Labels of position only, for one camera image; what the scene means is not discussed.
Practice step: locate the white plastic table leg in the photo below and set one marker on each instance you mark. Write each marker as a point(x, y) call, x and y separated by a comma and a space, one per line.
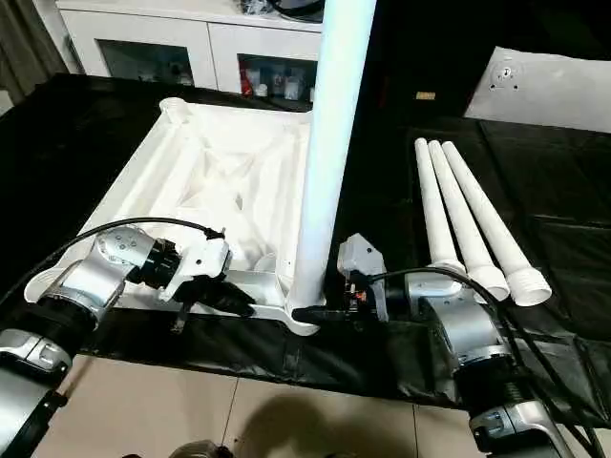
point(334, 124)
point(492, 219)
point(463, 215)
point(434, 205)

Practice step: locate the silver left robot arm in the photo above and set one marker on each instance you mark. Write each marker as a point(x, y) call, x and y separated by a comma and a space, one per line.
point(86, 286)

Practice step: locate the white plastic table top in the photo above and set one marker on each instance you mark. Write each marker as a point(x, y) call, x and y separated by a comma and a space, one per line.
point(210, 181)

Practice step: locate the black work mat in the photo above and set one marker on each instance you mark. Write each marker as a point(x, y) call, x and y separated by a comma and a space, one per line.
point(57, 162)

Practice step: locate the small yellow label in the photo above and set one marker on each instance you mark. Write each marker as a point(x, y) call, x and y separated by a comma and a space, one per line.
point(426, 95)

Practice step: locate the white cabinet with glass doors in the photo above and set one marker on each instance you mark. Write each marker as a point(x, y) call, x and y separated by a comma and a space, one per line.
point(181, 38)

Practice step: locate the white flat panel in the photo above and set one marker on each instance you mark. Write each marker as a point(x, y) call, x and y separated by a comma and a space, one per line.
point(549, 91)

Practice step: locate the grey curtain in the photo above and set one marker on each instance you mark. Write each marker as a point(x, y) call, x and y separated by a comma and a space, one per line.
point(29, 43)

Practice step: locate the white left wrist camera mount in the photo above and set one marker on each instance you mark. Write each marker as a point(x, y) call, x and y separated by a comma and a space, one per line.
point(202, 258)

